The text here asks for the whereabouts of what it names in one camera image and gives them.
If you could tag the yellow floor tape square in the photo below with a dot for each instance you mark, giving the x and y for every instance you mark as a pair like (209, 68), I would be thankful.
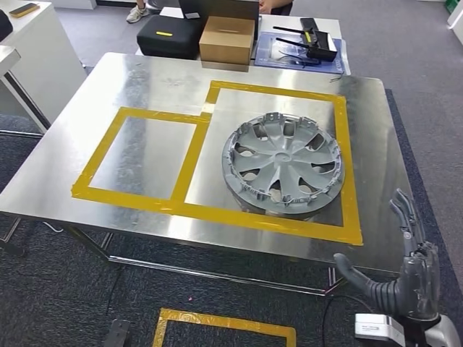
(224, 321)

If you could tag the white plinth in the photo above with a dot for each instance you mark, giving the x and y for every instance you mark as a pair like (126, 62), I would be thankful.
(458, 24)

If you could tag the black rounded pouch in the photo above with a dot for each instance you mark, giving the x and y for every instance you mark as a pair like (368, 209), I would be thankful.
(4, 26)

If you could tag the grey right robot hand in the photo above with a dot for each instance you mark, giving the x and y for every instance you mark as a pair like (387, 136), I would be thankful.
(419, 282)

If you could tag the phone in yellow case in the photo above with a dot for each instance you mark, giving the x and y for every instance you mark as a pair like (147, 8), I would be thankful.
(24, 9)

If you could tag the person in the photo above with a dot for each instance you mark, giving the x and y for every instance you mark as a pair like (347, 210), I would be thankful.
(275, 7)
(135, 14)

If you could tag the white steel-legged workbench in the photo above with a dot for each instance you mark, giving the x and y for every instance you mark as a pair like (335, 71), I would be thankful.
(144, 86)
(7, 55)

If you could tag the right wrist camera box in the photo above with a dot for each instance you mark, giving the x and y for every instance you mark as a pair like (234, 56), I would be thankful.
(376, 330)

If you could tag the blue desk mat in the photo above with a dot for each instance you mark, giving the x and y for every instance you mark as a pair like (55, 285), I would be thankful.
(267, 57)

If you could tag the black case yellow label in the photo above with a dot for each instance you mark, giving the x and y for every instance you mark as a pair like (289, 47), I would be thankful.
(166, 44)

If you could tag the black router with antennas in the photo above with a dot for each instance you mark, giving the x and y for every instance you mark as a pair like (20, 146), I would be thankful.
(323, 48)

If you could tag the silver plastic wheel hubcap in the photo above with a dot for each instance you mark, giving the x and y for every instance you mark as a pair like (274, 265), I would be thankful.
(282, 163)

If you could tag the small grey card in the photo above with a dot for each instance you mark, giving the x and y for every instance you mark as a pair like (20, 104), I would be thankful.
(192, 15)

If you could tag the brown cardboard box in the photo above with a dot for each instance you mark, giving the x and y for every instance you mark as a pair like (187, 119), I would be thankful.
(226, 48)

